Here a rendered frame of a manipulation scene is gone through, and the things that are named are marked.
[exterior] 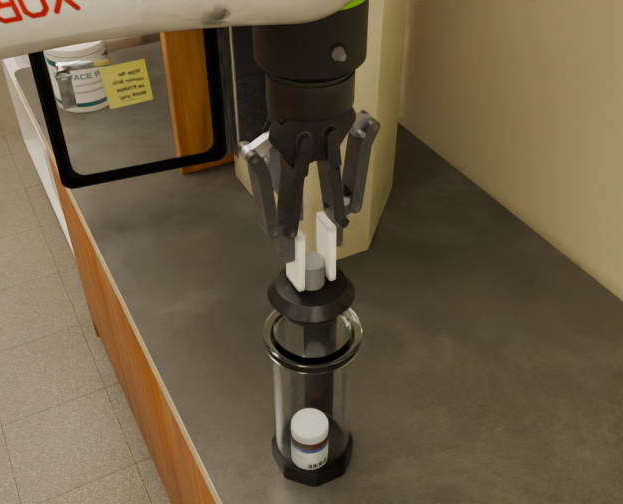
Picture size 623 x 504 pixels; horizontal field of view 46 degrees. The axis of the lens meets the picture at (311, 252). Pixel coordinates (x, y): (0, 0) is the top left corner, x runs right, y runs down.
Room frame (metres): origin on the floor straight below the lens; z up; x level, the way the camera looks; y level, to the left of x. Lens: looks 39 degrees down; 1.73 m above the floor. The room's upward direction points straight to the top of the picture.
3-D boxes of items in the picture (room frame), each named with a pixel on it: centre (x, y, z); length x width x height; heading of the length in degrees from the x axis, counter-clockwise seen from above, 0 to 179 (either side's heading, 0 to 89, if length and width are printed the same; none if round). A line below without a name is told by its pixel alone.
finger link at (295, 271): (0.56, 0.02, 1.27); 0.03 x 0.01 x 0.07; 27
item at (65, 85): (1.08, 0.40, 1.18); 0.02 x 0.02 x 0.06; 21
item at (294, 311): (0.56, 0.00, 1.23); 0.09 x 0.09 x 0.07
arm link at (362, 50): (0.57, 0.00, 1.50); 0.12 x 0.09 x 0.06; 27
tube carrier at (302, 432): (0.56, 0.00, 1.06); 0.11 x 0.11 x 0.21
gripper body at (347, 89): (0.56, 0.00, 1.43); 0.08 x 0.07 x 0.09; 117
